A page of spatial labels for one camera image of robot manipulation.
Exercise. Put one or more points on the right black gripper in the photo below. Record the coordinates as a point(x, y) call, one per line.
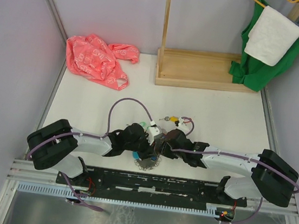
point(165, 151)

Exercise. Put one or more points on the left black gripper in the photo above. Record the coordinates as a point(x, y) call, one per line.
point(149, 151)

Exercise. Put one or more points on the silver key holder blue handle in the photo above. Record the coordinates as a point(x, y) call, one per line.
point(146, 162)

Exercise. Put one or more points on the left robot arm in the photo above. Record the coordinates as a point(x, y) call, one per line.
point(53, 146)

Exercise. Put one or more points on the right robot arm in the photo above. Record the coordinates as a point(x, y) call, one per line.
point(263, 175)

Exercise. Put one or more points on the loose yellow tag key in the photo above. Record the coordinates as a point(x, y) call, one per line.
point(170, 118)

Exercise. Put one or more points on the pink patterned cloth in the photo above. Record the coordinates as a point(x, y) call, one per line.
point(90, 57)

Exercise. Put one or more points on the green shirt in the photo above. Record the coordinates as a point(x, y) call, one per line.
point(253, 73)

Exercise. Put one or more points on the white towel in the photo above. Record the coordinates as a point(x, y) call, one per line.
point(271, 37)

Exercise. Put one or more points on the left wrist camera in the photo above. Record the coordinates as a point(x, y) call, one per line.
point(154, 132)

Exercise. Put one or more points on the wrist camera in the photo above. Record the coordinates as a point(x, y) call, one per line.
point(154, 132)
point(181, 125)

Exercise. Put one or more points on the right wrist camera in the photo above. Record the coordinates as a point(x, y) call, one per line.
point(181, 125)

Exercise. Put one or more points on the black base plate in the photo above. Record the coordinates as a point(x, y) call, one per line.
point(153, 189)

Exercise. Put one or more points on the wooden rack frame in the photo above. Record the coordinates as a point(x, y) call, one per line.
point(192, 68)

